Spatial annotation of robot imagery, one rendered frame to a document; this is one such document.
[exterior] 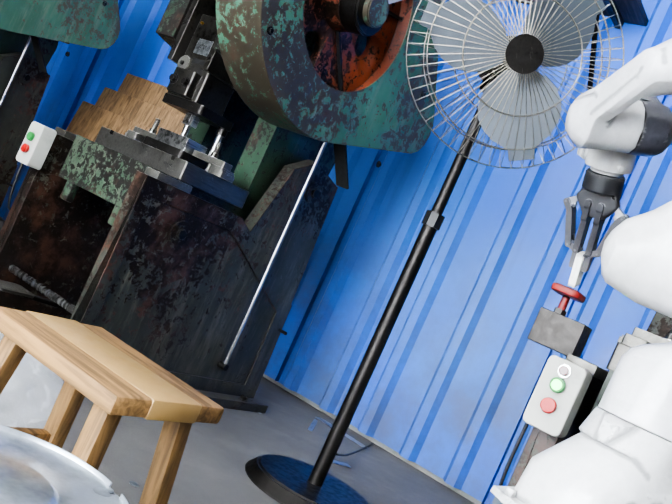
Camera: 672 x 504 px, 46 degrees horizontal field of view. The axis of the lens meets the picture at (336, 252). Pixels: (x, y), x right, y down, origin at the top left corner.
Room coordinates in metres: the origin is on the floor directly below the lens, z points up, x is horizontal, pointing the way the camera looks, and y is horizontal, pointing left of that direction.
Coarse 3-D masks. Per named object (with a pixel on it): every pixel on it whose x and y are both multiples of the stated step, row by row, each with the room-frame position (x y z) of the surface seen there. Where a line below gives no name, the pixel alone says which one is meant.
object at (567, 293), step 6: (552, 288) 1.57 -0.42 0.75; (558, 288) 1.56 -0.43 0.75; (564, 288) 1.56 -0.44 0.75; (570, 288) 1.55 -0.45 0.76; (564, 294) 1.57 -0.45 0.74; (570, 294) 1.55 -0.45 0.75; (576, 294) 1.55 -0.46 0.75; (582, 294) 1.57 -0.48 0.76; (564, 300) 1.58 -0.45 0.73; (576, 300) 1.59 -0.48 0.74; (582, 300) 1.57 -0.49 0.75; (558, 306) 1.58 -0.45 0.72; (564, 306) 1.58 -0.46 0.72
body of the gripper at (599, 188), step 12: (588, 168) 1.53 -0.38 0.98; (588, 180) 1.51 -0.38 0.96; (600, 180) 1.49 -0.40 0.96; (612, 180) 1.48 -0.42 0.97; (624, 180) 1.50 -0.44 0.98; (588, 192) 1.53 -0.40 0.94; (600, 192) 1.49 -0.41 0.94; (612, 192) 1.49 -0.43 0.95; (612, 204) 1.51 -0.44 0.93; (588, 216) 1.54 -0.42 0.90
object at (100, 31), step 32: (0, 0) 3.27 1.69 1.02; (32, 0) 3.38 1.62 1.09; (64, 0) 3.50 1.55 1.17; (96, 0) 3.63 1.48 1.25; (0, 32) 3.61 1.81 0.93; (32, 32) 3.44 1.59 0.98; (64, 32) 3.56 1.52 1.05; (96, 32) 3.70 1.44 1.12; (0, 64) 3.60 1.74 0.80; (32, 64) 3.72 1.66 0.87; (0, 96) 3.65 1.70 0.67; (32, 96) 3.78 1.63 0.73; (0, 128) 3.71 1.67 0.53; (0, 160) 3.77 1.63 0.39; (0, 192) 3.83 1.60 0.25
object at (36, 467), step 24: (0, 432) 0.92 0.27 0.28; (0, 456) 0.85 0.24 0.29; (24, 456) 0.89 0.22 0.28; (48, 456) 0.92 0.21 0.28; (72, 456) 0.94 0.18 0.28; (0, 480) 0.79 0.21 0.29; (24, 480) 0.81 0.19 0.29; (48, 480) 0.84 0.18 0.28; (72, 480) 0.88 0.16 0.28; (96, 480) 0.91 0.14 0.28
